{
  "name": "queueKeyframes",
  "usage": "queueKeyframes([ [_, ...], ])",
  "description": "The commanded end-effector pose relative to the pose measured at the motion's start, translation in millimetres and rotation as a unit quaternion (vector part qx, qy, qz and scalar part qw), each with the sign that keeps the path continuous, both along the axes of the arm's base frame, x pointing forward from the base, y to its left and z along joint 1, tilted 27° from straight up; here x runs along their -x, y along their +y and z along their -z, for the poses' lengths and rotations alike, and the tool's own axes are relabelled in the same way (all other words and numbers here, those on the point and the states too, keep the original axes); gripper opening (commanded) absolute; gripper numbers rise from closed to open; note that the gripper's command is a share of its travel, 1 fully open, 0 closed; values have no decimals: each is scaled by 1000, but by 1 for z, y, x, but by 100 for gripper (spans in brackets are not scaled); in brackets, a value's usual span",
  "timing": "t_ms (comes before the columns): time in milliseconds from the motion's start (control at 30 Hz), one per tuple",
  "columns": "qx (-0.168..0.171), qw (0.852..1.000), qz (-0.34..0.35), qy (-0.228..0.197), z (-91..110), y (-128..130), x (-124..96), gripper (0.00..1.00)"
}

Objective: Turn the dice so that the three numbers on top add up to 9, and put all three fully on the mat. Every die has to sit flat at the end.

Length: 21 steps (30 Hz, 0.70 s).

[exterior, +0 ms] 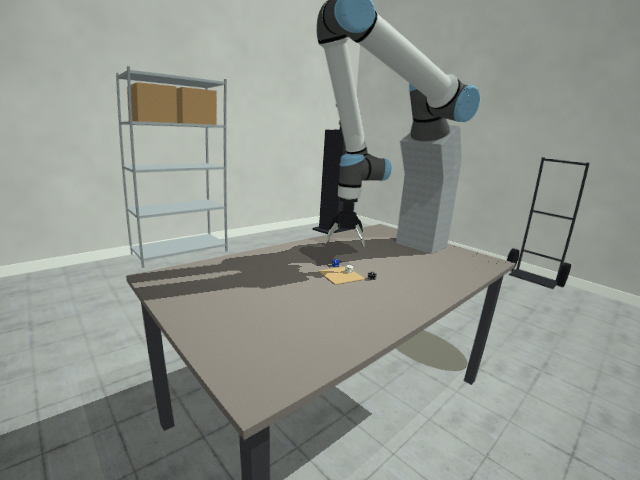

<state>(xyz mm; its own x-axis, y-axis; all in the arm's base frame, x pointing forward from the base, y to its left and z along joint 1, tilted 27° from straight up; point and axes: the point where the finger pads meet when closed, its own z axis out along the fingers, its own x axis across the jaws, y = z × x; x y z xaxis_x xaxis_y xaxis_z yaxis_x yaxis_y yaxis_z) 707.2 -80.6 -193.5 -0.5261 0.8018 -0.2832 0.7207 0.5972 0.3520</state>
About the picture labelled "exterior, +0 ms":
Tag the tan mat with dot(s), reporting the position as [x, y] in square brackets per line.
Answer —
[339, 276]

